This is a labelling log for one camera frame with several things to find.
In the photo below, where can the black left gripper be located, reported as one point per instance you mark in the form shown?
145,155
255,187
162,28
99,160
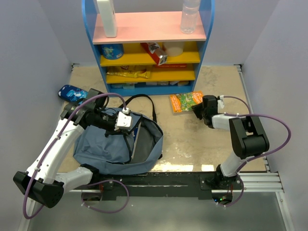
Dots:
112,131

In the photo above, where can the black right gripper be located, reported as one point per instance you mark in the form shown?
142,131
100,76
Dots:
196,110

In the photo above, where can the orange treehouse book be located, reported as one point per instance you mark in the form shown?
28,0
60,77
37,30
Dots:
183,102

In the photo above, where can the blue cartoon pencil case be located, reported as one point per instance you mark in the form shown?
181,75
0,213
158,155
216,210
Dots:
71,93

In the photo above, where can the blue-grey fabric backpack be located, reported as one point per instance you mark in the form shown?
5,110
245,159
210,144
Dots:
119,154

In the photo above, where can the blue cartoon cover book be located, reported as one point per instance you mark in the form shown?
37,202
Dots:
135,133

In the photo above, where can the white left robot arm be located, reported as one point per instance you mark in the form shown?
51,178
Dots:
40,182

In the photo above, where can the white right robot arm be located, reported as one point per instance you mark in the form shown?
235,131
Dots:
248,138

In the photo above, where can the yellow chips bag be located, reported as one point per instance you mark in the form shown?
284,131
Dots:
130,71

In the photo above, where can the white items on bottom shelf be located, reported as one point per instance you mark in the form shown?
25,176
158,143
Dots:
129,86

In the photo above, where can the flat red box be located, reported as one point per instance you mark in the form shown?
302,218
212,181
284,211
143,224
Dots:
171,66

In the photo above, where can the translucent white plastic cup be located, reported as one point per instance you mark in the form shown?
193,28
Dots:
173,49

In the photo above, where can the blue cylindrical snack can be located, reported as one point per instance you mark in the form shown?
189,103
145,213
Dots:
112,51

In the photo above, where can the blue wooden shelf unit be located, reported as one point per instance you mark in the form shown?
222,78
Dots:
136,28

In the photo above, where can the red and silver snack box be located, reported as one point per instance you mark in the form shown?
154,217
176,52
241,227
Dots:
156,52

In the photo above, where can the clear plastic water bottle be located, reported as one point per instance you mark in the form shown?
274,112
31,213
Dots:
189,14

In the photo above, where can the white rectangular bottle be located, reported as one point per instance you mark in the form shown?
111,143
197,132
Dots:
107,13

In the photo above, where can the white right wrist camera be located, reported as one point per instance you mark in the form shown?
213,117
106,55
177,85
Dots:
221,103

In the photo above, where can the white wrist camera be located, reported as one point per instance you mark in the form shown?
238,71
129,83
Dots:
123,121
221,103

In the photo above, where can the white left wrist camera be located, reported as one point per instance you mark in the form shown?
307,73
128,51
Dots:
123,121

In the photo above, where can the aluminium front frame rail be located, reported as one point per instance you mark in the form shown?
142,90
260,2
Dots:
251,182

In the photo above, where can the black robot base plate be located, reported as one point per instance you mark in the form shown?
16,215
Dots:
111,190

